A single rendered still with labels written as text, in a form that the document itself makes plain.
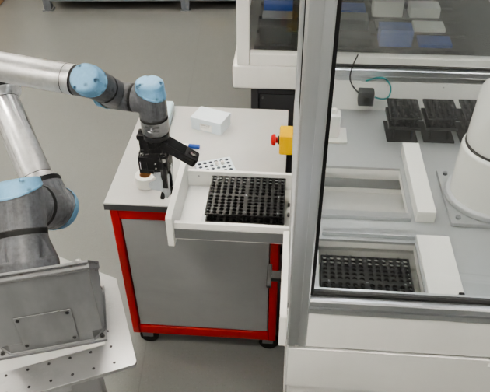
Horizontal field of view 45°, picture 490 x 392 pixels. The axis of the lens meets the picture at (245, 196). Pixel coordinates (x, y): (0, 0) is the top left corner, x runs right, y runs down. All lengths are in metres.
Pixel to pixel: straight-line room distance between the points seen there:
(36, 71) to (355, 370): 1.02
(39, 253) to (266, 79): 1.27
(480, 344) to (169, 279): 1.20
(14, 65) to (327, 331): 0.97
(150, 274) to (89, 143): 1.63
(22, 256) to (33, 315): 0.14
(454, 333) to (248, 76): 1.45
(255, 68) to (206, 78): 1.87
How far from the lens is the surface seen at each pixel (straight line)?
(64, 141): 3.73
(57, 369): 1.56
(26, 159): 1.68
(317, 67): 0.88
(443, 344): 1.31
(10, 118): 1.73
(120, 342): 1.57
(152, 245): 2.07
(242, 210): 1.67
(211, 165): 2.02
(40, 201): 1.53
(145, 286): 2.23
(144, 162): 1.67
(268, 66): 2.39
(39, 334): 1.54
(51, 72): 1.53
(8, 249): 1.50
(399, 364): 1.36
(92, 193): 3.27
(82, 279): 1.41
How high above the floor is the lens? 1.98
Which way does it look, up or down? 39 degrees down
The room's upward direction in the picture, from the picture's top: 1 degrees counter-clockwise
